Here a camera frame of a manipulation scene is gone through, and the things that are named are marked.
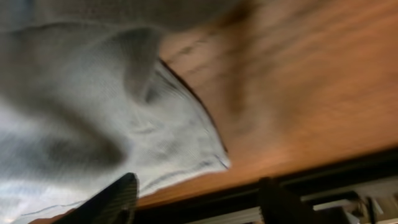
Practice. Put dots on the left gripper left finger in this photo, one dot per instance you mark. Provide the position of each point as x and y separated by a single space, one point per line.
113 205

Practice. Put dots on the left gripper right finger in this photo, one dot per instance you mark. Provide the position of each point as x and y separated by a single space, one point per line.
279 206

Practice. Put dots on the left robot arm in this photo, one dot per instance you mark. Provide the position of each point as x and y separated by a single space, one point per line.
336 211

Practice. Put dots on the light blue printed t-shirt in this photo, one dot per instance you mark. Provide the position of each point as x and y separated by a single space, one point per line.
85 100

